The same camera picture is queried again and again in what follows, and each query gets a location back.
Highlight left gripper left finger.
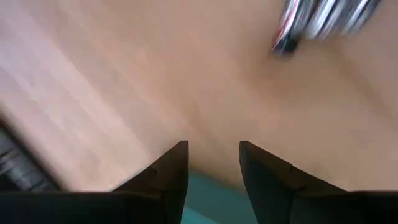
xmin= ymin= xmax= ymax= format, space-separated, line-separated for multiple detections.
xmin=113 ymin=140 xmax=190 ymax=224

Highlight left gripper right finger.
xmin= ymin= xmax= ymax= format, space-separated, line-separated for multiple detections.
xmin=239 ymin=141 xmax=346 ymax=224

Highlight teal green plastic bin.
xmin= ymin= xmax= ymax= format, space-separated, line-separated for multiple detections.
xmin=181 ymin=172 xmax=259 ymax=224

